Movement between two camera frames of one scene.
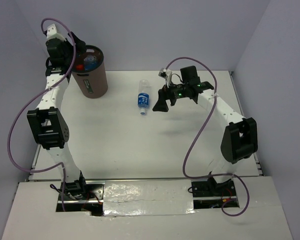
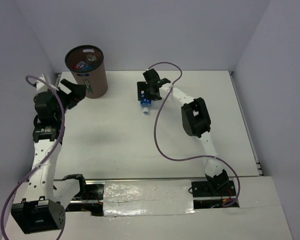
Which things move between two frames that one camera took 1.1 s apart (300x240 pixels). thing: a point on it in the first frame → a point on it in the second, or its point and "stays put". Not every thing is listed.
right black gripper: (164, 94) → (142, 86)
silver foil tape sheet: (148, 197) stays put
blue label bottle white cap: (143, 96) stays put
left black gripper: (80, 45) → (77, 93)
